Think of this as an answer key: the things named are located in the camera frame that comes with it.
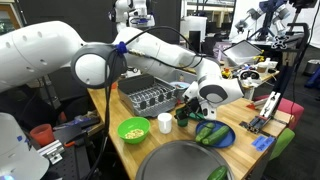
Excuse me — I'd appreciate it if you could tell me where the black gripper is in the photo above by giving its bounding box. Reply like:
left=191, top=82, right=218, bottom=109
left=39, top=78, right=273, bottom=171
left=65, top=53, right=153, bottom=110
left=175, top=97, right=203, bottom=121

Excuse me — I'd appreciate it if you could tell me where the dark green cup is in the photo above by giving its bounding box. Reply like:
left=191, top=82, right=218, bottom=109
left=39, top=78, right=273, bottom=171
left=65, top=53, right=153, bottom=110
left=175, top=108, right=190, bottom=128

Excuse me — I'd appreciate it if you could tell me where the bright green plastic bowl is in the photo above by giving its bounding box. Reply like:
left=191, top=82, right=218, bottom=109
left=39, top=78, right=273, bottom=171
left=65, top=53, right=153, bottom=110
left=116, top=116, right=151, bottom=145

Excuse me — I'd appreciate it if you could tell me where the orange red cup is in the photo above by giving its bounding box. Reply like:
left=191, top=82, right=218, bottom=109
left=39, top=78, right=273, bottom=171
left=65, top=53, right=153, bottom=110
left=29, top=123, right=56, bottom=148

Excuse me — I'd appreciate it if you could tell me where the dark green plate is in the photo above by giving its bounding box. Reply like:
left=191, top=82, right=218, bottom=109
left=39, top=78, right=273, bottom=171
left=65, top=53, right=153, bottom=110
left=188, top=111, right=206, bottom=122

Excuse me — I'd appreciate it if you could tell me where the white mug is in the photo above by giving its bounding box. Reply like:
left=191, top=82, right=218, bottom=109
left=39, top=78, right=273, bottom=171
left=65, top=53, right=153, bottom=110
left=157, top=112, right=174, bottom=135

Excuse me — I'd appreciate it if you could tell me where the gray plastic bin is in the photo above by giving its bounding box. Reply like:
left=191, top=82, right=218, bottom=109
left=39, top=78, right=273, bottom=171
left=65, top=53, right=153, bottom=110
left=166, top=74, right=198, bottom=101

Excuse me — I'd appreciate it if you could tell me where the green cucumber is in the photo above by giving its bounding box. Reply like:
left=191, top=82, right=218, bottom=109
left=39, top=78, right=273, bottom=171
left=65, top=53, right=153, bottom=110
left=206, top=164, right=229, bottom=180
left=201, top=124, right=231, bottom=146
left=195, top=121, right=215, bottom=143

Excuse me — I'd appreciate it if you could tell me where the light blue dish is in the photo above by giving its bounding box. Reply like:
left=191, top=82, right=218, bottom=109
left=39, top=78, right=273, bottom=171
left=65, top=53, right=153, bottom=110
left=169, top=81, right=192, bottom=90

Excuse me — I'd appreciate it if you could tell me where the gray dish rack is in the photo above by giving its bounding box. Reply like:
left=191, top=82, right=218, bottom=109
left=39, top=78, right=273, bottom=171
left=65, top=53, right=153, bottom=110
left=117, top=73, right=179, bottom=118

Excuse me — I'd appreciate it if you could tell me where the gray round tray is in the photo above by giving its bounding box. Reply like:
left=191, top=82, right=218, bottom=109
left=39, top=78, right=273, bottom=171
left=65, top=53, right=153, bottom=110
left=135, top=139, right=235, bottom=180

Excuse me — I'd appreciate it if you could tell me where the pile of tan nuts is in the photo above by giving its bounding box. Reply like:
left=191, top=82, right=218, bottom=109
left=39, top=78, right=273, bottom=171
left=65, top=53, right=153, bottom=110
left=124, top=128, right=145, bottom=140

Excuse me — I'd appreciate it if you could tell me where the blue plate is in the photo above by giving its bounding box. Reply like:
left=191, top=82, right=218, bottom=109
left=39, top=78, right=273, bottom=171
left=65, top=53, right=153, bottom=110
left=195, top=119, right=237, bottom=149

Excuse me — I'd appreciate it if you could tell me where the yellow rubber duck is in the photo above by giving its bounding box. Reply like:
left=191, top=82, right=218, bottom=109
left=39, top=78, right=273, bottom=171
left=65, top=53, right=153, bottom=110
left=221, top=67, right=233, bottom=80

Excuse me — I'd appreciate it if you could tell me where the black computer monitor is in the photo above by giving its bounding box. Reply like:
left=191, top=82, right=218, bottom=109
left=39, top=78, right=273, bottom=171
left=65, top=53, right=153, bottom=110
left=188, top=30, right=202, bottom=54

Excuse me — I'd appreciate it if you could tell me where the wooden background desk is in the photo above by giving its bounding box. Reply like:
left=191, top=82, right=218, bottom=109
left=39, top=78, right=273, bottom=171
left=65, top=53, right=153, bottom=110
left=167, top=59, right=281, bottom=100

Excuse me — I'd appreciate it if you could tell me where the white black headset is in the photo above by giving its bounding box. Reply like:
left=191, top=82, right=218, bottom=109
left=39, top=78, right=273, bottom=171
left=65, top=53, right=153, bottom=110
left=239, top=68, right=262, bottom=81

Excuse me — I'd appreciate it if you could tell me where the blue tape patch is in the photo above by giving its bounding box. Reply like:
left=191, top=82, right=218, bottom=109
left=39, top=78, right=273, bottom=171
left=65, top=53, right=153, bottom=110
left=251, top=134, right=278, bottom=153

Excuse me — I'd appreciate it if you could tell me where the clear plastic storage bin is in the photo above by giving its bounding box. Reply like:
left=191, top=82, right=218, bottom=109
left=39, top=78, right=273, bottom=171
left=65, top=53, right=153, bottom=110
left=222, top=39, right=264, bottom=66

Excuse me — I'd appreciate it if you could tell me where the green chair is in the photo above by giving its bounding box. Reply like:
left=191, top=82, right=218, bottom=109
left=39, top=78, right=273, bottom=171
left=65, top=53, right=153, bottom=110
left=269, top=127, right=296, bottom=161

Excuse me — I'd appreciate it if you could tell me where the pink chair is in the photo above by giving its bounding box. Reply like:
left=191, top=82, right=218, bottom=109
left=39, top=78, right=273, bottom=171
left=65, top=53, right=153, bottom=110
left=254, top=94, right=305, bottom=130

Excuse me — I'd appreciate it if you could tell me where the gray trash can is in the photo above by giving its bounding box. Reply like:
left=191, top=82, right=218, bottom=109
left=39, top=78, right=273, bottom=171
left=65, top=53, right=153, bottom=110
left=303, top=58, right=320, bottom=77

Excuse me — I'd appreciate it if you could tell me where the white machine housing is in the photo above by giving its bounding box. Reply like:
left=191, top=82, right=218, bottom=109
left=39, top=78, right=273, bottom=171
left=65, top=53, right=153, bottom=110
left=0, top=112, right=50, bottom=180

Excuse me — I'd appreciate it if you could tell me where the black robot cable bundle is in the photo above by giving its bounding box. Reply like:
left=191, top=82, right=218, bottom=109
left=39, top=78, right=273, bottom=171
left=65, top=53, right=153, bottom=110
left=83, top=25, right=209, bottom=180

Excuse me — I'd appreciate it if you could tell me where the aluminum rail clamp stand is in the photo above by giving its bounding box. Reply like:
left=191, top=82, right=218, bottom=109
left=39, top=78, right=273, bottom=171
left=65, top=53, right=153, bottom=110
left=239, top=90, right=283, bottom=135

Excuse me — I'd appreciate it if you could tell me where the black camera stand pole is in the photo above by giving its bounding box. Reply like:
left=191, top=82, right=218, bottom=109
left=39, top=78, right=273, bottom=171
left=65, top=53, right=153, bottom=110
left=272, top=21, right=311, bottom=99

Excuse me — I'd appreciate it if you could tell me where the aluminum bracket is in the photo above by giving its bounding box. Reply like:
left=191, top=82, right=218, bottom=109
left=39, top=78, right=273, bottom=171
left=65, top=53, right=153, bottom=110
left=36, top=139, right=66, bottom=165

